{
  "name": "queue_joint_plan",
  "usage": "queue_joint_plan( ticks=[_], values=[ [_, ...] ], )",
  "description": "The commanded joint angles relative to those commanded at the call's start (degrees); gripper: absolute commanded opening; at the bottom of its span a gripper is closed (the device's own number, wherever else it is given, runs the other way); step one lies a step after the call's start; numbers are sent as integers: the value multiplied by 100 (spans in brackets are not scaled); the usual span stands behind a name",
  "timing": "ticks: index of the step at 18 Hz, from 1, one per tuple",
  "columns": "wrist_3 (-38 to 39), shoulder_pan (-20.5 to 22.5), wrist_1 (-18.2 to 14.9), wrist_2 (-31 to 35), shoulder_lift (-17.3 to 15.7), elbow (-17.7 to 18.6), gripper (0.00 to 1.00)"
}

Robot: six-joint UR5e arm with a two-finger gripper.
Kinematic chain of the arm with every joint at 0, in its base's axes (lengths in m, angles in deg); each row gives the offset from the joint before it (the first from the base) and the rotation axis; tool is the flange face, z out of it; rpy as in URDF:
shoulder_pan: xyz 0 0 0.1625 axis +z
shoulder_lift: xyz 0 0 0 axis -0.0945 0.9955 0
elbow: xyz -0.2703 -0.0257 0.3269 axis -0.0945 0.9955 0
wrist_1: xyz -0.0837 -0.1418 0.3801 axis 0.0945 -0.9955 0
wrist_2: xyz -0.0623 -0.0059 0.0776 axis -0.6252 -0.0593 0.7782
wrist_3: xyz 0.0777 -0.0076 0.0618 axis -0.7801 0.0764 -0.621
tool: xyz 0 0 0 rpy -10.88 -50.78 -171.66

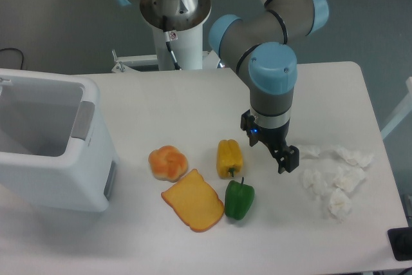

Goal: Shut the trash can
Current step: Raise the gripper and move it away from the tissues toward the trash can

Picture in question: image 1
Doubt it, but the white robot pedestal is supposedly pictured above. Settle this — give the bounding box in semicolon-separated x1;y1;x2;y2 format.
151;26;203;71

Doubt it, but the yellow bell pepper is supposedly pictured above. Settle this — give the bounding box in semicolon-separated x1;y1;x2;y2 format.
216;139;243;178

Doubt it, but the toast bread slice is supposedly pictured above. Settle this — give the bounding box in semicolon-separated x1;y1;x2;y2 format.
161;169;224;232

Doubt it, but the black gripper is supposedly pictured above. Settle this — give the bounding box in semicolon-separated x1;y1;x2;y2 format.
240;110;299;174

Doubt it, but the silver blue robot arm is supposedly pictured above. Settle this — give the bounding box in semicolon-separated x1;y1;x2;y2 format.
117;0;329;172

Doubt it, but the white trash can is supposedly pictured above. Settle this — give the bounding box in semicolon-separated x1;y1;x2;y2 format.
1;69;119;212

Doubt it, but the green bell pepper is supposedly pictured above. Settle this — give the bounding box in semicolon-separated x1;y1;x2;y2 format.
225;178;255;220

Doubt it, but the white frame leg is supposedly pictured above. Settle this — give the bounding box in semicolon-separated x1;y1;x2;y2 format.
380;77;411;140

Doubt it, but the round bread roll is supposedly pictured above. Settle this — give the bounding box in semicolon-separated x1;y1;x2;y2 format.
148;146;188;182

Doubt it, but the white metal base bracket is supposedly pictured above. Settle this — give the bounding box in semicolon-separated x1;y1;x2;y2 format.
111;49;225;73

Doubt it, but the black floor cable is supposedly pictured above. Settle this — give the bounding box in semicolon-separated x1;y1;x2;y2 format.
0;48;25;66

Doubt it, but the black device at edge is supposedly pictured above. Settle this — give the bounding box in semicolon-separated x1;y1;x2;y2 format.
388;227;411;261

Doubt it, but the crumpled white tissue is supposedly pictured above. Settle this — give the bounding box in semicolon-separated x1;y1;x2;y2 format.
302;169;328;196
333;146;374;168
333;167;366;193
297;145;321;159
328;188;352;222

